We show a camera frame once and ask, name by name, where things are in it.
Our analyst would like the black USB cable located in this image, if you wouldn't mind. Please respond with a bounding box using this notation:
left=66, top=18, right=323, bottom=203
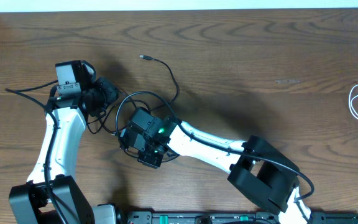
left=85, top=88, right=152, bottom=135
left=139, top=55, right=180, bottom=113

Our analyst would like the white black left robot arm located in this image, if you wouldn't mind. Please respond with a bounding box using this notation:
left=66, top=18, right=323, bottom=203
left=9, top=60, right=119, bottom=223

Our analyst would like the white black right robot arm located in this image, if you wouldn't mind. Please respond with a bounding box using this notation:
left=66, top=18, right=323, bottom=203
left=120, top=108, right=311, bottom=223

